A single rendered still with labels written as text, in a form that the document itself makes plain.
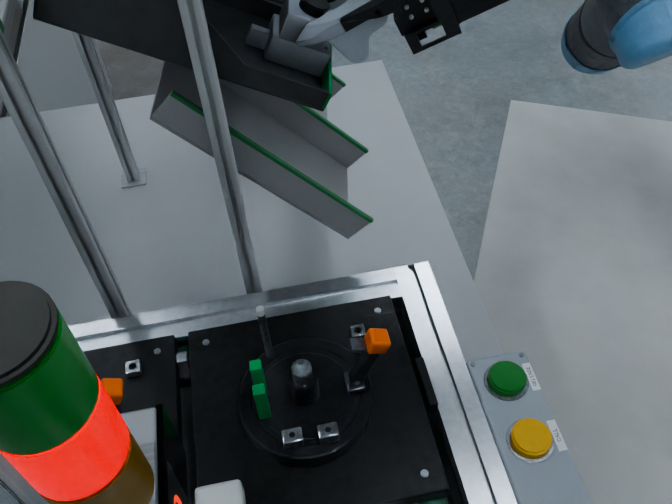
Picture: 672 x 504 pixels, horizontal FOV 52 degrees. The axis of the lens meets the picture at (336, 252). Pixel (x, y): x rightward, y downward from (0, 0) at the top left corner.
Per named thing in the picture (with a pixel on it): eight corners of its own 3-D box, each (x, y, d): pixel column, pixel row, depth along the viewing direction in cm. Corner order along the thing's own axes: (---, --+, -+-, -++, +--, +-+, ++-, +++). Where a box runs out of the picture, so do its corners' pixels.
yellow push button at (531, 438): (539, 422, 72) (543, 413, 71) (555, 458, 70) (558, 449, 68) (503, 430, 72) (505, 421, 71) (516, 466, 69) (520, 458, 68)
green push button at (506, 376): (516, 366, 77) (518, 356, 75) (529, 397, 74) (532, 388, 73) (481, 373, 77) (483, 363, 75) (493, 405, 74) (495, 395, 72)
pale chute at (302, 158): (345, 167, 94) (368, 149, 92) (348, 240, 86) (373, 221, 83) (166, 47, 80) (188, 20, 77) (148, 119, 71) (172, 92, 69)
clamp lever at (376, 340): (361, 371, 72) (387, 327, 67) (365, 387, 71) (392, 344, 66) (329, 370, 71) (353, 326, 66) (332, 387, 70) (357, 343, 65)
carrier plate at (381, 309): (390, 304, 84) (390, 293, 82) (448, 497, 68) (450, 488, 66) (191, 341, 81) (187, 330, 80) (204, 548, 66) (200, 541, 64)
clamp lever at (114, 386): (114, 418, 70) (123, 377, 65) (114, 436, 69) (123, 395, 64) (76, 418, 69) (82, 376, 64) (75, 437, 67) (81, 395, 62)
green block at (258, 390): (270, 407, 71) (263, 382, 67) (271, 418, 70) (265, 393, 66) (258, 409, 71) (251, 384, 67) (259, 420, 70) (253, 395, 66)
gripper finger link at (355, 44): (325, 92, 71) (404, 43, 69) (295, 47, 66) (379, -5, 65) (318, 77, 73) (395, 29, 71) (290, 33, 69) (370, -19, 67)
